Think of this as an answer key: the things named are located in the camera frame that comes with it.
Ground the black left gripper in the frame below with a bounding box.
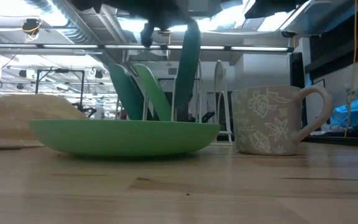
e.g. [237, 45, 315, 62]
[70, 0, 223, 48]

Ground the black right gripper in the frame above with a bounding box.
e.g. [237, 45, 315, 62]
[244, 0, 306, 19]

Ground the dark green plate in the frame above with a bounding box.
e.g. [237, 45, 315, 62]
[173, 26, 203, 123]
[108, 63, 145, 121]

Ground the white wire dish rack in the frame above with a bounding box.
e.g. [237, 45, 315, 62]
[113, 58, 233, 144]

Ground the light green plate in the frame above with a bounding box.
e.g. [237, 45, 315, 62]
[29, 119, 221, 157]
[133, 63, 173, 122]

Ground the grey mug with floral print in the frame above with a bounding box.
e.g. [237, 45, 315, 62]
[230, 85, 334, 156]

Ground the long ceiling tube light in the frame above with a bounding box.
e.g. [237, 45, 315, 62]
[167, 45, 226, 50]
[42, 44, 99, 49]
[0, 43, 39, 49]
[230, 46, 288, 52]
[104, 45, 162, 50]

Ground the blue plastic cover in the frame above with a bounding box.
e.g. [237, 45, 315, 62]
[329, 96, 358, 127]

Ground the yellow checked cloth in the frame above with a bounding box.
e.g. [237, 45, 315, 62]
[0, 93, 88, 149]

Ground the yellow cable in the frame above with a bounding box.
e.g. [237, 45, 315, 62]
[344, 0, 358, 138]

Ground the black background stand frame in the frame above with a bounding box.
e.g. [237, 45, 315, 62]
[35, 68, 86, 105]

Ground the ceiling device with yellow cable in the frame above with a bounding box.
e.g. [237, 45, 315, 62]
[21, 17, 42, 35]

